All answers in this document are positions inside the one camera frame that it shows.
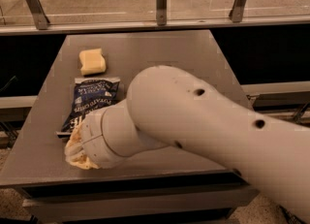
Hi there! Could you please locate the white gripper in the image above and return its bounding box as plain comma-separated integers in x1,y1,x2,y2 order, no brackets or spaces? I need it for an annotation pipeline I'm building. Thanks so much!
65,108,125,170

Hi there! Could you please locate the blue kettle chip bag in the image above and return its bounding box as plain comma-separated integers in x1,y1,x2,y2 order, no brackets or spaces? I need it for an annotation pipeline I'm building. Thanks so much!
56,77,120,138

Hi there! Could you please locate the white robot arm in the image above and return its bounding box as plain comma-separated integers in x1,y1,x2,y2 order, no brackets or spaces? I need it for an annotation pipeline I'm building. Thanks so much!
64,66,310,222

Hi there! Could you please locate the yellow sponge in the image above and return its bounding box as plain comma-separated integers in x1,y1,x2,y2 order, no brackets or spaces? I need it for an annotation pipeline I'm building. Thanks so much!
79,48,107,76

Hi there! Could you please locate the left metal glass bracket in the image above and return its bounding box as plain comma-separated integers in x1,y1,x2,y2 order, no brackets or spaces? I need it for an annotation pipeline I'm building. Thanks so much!
25,0,49,30

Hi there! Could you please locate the metal glass bracket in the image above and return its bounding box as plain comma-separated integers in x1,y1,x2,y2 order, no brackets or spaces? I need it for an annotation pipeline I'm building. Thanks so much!
156,0,167,26
25,0,49,30
229,0,247,23

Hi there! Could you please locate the middle metal glass bracket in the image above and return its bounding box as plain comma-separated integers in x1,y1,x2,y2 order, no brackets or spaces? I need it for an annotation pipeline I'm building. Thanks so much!
156,0,167,26

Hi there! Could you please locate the right metal glass bracket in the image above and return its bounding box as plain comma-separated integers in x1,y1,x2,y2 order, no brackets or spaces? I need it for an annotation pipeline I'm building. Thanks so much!
229,0,247,23

